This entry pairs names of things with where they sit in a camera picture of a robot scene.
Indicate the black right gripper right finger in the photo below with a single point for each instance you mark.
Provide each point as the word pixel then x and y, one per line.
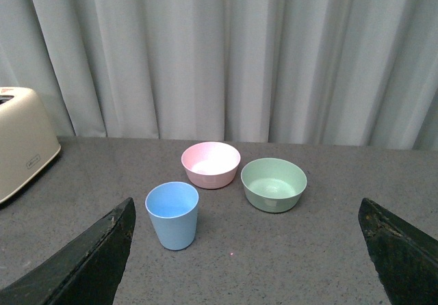
pixel 404 257

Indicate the green plastic bowl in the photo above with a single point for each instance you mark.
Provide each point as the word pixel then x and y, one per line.
pixel 273 185

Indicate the grey pleated curtain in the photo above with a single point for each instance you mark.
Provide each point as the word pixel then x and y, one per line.
pixel 338 72

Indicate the light blue plastic cup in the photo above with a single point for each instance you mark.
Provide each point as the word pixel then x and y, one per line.
pixel 173 210

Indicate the cream two-slot toaster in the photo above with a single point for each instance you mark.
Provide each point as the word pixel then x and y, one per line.
pixel 28 140

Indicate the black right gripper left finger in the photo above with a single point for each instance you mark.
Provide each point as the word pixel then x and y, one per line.
pixel 87 270

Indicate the pink plastic bowl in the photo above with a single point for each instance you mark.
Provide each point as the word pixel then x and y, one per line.
pixel 211 165

